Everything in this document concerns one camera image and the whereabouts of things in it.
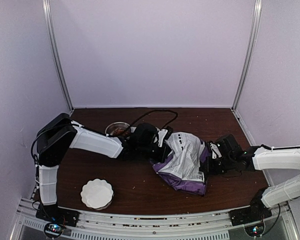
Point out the left aluminium frame post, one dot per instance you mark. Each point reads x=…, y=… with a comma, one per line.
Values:
x=55, y=54

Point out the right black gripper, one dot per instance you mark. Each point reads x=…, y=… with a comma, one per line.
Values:
x=208, y=170

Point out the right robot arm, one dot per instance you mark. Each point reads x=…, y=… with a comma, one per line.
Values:
x=226, y=154

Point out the front aluminium rail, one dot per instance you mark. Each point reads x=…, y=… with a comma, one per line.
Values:
x=215, y=225

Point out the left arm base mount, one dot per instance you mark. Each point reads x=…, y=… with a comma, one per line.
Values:
x=61, y=216

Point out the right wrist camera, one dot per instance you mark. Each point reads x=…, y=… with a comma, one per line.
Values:
x=215, y=151

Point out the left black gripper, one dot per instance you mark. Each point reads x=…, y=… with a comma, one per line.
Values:
x=166, y=150

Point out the right circuit board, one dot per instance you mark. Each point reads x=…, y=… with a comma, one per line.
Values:
x=254, y=230

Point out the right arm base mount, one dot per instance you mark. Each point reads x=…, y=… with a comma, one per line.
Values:
x=246, y=215

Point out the right aluminium frame post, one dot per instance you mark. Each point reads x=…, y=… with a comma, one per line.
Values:
x=255, y=25

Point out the aluminium frame post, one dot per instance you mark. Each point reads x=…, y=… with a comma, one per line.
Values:
x=255, y=25
x=55, y=54

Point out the white scalloped ceramic dish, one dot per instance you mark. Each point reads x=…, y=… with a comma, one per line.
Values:
x=97, y=194

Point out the circuit board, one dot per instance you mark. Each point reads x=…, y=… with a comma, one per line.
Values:
x=53, y=230
x=254, y=230

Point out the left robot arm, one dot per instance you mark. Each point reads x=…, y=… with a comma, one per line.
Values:
x=54, y=140

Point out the left steel feeder bowl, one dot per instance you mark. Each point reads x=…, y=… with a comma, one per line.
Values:
x=110, y=128

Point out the purple puppy food bag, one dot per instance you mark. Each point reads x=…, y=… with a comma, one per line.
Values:
x=181, y=168

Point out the left circuit board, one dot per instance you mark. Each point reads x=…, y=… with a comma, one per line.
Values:
x=53, y=230

